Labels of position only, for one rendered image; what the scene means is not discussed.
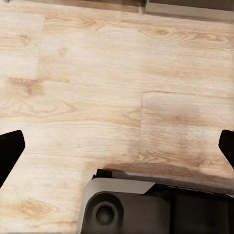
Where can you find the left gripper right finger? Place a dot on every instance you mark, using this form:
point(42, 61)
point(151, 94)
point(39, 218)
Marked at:
point(226, 145)

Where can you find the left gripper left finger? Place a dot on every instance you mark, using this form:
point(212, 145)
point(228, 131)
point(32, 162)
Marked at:
point(12, 145)

